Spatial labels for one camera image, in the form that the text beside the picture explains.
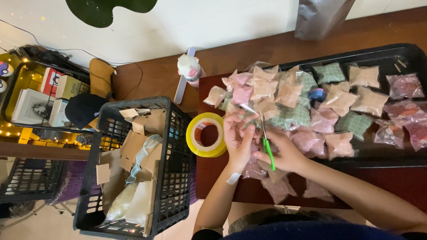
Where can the pile of clear fabric packets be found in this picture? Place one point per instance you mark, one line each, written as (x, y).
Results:
(337, 103)

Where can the brown soft pouch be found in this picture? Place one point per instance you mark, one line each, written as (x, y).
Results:
(100, 76)

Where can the clear plastic strip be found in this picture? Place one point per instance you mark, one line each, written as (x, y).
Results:
(143, 150)

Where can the white pink cartoon bottle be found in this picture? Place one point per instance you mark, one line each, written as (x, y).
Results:
(190, 68)

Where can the grey plastic bag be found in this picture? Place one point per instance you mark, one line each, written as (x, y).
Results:
(320, 18)

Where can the yellow packing tape roll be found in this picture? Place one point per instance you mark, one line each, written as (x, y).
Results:
(194, 144)

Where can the small blue round item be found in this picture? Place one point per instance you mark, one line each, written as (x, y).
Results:
(317, 94)

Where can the small tan stick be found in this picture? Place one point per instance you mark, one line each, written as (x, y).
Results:
(402, 63)
(397, 68)

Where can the white flat strip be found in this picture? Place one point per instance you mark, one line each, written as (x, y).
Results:
(180, 94)

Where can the person's dark blue clothing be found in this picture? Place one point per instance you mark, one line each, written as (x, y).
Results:
(300, 231)

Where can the white wrist bandage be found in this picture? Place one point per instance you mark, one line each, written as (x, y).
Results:
(233, 178)

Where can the white plastic bag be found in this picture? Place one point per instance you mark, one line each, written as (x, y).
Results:
(120, 203)
(140, 203)

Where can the heap of cardboard pieces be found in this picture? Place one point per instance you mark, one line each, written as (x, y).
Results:
(131, 146)

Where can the empty black plastic crate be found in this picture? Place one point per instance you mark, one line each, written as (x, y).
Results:
(30, 180)

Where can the person's left hand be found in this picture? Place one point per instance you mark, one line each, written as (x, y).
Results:
(235, 150)

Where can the person's right hand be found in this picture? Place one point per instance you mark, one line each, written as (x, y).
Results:
(285, 153)

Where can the black plastic crate with cardboard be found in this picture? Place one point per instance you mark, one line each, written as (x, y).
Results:
(176, 173)

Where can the black cap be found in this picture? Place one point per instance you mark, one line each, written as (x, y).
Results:
(83, 108)

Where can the black plastic tray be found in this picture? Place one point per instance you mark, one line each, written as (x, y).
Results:
(380, 55)

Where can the purple woven mat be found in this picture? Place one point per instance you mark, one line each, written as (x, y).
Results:
(75, 180)

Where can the dark green leaf-shaped mat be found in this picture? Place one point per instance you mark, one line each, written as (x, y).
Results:
(103, 10)

